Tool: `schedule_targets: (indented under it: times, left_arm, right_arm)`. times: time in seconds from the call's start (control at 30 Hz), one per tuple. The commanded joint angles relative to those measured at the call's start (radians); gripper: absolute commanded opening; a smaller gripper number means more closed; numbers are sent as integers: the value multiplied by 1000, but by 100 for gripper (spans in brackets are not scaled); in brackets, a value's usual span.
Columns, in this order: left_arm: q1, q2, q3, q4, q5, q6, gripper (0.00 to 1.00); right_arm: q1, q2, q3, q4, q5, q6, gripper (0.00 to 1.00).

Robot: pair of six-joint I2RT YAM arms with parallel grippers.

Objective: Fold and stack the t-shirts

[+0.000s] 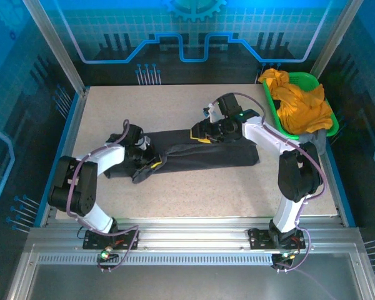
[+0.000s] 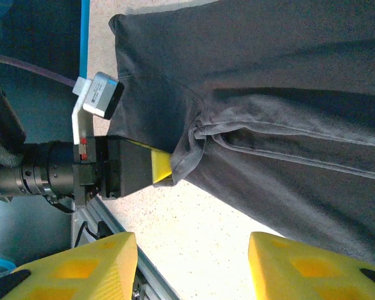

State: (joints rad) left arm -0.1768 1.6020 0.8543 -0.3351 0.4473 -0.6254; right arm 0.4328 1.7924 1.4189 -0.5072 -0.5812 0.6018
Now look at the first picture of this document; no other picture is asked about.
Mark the dark grey t-shirt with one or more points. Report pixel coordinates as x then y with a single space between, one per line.
206 153

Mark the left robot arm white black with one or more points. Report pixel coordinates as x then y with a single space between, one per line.
90 168

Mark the orange t-shirt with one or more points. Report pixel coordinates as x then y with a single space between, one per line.
300 106

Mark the left small LED circuit board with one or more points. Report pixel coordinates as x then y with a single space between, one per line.
105 255

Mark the small led circuit board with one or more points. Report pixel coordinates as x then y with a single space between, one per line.
286 255
105 255

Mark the blue-grey t-shirt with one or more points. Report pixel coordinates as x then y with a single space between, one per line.
318 140

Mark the green plastic basket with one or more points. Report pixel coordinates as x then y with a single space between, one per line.
332 123

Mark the grey metal front shelf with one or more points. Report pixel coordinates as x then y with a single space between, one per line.
190 284

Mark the right small LED circuit board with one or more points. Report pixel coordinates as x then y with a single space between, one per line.
286 255

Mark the left aluminium table side rail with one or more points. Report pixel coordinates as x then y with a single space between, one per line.
65 150

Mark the aluminium table side rail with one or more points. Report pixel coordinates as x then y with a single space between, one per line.
65 150
336 187

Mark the aluminium mounting rail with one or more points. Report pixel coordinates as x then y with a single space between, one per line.
190 239

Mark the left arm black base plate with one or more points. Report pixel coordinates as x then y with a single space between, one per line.
93 240

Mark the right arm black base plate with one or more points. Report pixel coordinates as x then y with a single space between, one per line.
259 239

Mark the right aluminium table side rail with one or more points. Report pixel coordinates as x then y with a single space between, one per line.
336 187

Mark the left aluminium frame post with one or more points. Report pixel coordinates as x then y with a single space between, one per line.
54 47

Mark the aluminium frame post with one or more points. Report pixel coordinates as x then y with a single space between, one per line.
54 47
334 37

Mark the right aluminium frame post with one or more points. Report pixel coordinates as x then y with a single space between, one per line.
334 37

